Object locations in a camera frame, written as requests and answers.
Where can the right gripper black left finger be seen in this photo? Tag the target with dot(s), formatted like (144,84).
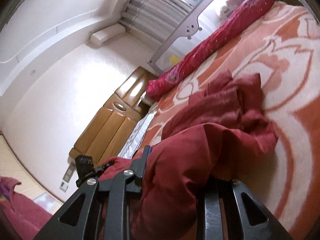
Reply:
(99,208)

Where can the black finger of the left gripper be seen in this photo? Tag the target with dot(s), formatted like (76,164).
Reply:
(101,169)

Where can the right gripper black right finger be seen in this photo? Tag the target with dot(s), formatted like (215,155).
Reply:
(229,210)

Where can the dark red padded jacket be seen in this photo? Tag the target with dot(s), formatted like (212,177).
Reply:
(221,132)

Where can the wooden headboard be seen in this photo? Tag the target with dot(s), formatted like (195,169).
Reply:
(112,125)

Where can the striped white bed sheet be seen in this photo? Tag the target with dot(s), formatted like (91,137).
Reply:
(136,137)

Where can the person's red sleeve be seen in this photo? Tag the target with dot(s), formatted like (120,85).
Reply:
(21,218)

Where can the white air conditioner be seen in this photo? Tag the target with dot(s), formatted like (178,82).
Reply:
(99,38)

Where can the grey striped curtain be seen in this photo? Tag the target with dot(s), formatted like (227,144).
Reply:
(153,21)

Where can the orange white floral blanket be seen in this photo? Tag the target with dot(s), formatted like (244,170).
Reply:
(283,47)

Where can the magenta rolled quilt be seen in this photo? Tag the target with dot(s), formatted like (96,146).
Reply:
(247,13)

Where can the wall switch panel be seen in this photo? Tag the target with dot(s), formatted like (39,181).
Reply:
(67,176)

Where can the grey bed guard rail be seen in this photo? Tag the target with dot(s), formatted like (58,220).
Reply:
(205,18)

